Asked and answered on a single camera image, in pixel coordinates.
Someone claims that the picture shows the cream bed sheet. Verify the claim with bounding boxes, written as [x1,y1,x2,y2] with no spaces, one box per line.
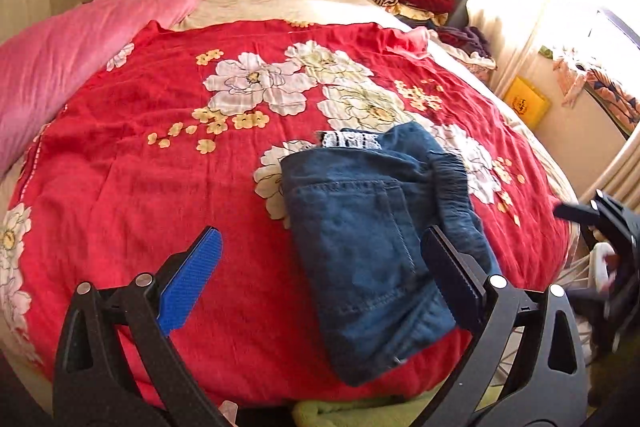
[0,0,582,408]

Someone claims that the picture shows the green fleece garment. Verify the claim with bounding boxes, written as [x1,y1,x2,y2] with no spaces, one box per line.
[292,383,442,427]

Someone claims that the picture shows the floral fabric laundry basket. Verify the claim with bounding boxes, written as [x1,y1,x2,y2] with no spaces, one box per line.
[430,26,497,84]

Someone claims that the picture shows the pink quilt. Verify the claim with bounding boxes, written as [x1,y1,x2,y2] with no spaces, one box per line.
[1,0,201,172]

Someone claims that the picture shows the yellow paper bag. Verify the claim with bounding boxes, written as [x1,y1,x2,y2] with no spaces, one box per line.
[502,76,551,130]

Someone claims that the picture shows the blue denim lace-trimmed pants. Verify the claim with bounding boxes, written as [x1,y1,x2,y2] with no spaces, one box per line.
[281,122,500,387]

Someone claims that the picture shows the red floral blanket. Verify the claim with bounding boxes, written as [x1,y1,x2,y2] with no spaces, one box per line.
[1,20,575,407]

